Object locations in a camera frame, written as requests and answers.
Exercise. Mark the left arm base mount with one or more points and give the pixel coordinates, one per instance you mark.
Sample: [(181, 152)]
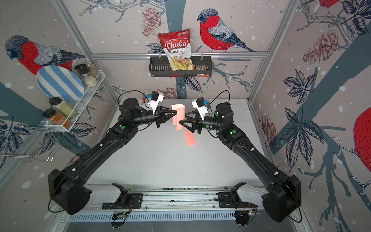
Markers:
[(125, 200)]

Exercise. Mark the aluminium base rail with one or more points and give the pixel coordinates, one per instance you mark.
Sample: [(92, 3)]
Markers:
[(173, 199)]

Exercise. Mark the black wire basket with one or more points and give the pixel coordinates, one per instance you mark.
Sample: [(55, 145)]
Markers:
[(196, 66)]

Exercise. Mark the pink square paper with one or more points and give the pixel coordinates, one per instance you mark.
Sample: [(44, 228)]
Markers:
[(180, 109), (190, 138)]

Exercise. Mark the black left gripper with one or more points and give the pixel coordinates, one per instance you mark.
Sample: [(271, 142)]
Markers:
[(159, 116)]

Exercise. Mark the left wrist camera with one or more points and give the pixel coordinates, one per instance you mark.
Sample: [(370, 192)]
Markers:
[(154, 99)]

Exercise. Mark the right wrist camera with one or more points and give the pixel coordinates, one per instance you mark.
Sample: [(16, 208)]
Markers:
[(201, 105)]

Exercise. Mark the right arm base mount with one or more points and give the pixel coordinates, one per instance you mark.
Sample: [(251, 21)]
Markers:
[(232, 200)]

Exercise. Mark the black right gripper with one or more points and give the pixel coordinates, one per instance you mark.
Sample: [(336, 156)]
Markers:
[(199, 122)]

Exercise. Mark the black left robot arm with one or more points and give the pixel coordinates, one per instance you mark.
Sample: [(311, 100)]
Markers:
[(66, 187)]

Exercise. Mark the orange spice jar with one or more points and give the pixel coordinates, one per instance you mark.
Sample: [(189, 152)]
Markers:
[(56, 118)]

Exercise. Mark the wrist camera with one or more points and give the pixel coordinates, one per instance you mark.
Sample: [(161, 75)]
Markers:
[(201, 105), (154, 99)]

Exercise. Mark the blue striped plate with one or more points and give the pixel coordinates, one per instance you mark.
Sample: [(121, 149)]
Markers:
[(55, 81)]

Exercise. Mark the green spice jar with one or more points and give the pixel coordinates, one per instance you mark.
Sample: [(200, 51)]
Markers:
[(63, 107)]

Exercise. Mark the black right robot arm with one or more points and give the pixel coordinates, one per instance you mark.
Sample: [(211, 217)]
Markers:
[(283, 194)]

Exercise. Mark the white wire shelf rack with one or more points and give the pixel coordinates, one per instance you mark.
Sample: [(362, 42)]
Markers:
[(79, 106)]

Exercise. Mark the red Chuba chips bag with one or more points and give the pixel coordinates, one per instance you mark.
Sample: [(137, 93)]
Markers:
[(177, 47)]

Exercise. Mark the black lid spice jar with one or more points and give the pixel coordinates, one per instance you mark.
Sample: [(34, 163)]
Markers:
[(87, 77)]

